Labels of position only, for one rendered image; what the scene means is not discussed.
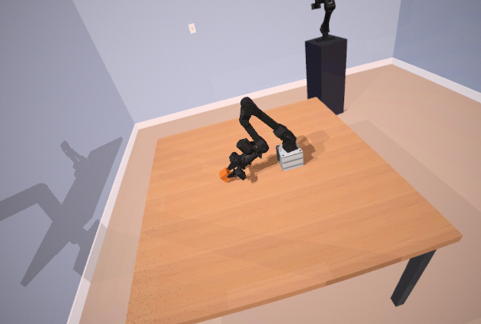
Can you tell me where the orange cube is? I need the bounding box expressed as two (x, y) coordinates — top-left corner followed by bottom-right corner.
(219, 167), (233, 183)

